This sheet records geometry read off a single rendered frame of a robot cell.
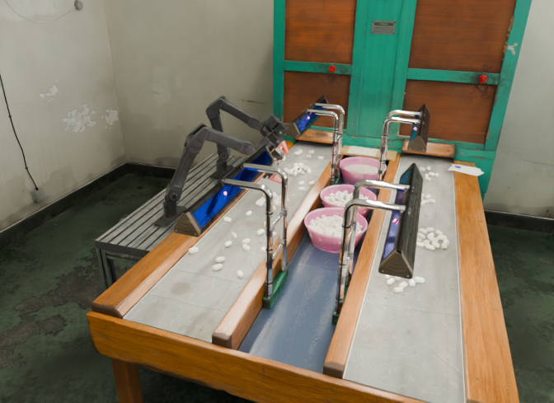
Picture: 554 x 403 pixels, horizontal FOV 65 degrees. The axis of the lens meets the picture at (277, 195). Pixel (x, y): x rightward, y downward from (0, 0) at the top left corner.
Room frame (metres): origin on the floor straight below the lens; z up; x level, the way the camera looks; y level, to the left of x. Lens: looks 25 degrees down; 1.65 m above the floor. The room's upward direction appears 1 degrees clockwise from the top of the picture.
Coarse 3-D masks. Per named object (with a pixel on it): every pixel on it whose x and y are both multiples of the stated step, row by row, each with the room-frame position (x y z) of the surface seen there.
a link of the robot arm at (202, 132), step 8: (200, 128) 1.94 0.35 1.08; (208, 128) 1.89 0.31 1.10; (200, 136) 1.86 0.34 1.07; (208, 136) 1.88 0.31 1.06; (216, 136) 1.90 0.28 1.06; (224, 136) 1.92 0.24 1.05; (232, 136) 1.95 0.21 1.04; (192, 144) 1.85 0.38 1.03; (200, 144) 1.86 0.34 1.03; (224, 144) 1.92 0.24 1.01; (232, 144) 1.92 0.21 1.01; (240, 144) 1.93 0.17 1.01; (248, 144) 1.94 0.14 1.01; (240, 152) 1.93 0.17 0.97
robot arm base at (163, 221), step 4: (164, 204) 1.83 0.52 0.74; (164, 208) 1.83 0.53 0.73; (168, 208) 1.82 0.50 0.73; (172, 208) 1.83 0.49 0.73; (176, 208) 1.86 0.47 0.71; (180, 208) 1.93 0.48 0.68; (184, 208) 1.93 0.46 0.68; (164, 212) 1.83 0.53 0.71; (168, 212) 1.82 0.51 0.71; (172, 212) 1.83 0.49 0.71; (176, 212) 1.85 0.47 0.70; (180, 212) 1.88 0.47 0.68; (164, 216) 1.83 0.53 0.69; (168, 216) 1.82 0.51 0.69; (172, 216) 1.82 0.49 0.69; (176, 216) 1.84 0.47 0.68; (160, 220) 1.80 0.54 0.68; (164, 220) 1.80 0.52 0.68; (168, 220) 1.80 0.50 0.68; (172, 220) 1.80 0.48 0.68; (156, 224) 1.76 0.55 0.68; (160, 224) 1.76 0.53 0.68; (164, 224) 1.76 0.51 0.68; (168, 224) 1.77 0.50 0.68
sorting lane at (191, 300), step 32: (288, 160) 2.47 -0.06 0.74; (320, 160) 2.47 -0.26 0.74; (256, 192) 1.99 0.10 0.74; (288, 192) 2.00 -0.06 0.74; (224, 224) 1.66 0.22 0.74; (256, 224) 1.66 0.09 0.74; (192, 256) 1.40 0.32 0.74; (224, 256) 1.40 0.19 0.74; (256, 256) 1.41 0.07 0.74; (160, 288) 1.20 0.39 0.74; (192, 288) 1.20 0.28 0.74; (224, 288) 1.21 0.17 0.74; (128, 320) 1.05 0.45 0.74; (160, 320) 1.05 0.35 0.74; (192, 320) 1.05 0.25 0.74
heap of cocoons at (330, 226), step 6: (324, 216) 1.74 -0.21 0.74; (336, 216) 1.74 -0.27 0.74; (312, 222) 1.68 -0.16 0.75; (318, 222) 1.69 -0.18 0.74; (324, 222) 1.68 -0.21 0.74; (330, 222) 1.70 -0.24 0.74; (336, 222) 1.69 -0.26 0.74; (312, 228) 1.62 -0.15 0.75; (318, 228) 1.62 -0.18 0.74; (324, 228) 1.63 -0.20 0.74; (330, 228) 1.63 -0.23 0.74; (336, 228) 1.63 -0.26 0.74; (360, 228) 1.65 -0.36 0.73; (324, 234) 1.61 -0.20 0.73; (330, 234) 1.59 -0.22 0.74; (336, 234) 1.58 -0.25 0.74
